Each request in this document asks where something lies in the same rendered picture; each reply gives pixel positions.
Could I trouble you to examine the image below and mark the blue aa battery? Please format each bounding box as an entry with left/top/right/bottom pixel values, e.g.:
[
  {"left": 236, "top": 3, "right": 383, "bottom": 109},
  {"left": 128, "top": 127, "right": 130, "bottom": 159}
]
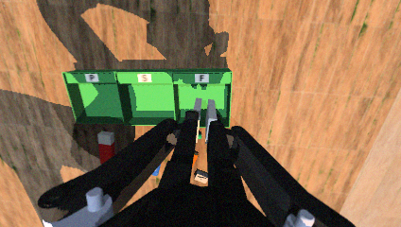
[{"left": 152, "top": 165, "right": 161, "bottom": 176}]

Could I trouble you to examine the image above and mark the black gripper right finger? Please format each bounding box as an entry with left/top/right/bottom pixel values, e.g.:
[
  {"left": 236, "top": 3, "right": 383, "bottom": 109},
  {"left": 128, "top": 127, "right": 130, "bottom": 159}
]
[{"left": 205, "top": 99, "right": 356, "bottom": 227}]

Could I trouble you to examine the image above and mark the green rack of bins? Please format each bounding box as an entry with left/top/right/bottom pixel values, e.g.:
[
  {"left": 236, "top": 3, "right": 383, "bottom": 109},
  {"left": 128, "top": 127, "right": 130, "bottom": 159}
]
[{"left": 61, "top": 68, "right": 233, "bottom": 128}]

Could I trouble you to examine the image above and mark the red and white eraser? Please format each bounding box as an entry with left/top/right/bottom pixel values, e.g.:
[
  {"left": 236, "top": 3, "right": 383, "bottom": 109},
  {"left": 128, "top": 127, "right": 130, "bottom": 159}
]
[{"left": 97, "top": 131, "right": 115, "bottom": 164}]

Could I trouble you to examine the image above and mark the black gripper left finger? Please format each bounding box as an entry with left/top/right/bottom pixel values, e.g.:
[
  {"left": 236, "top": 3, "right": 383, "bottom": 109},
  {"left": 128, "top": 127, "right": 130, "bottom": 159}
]
[{"left": 38, "top": 97, "right": 202, "bottom": 227}]

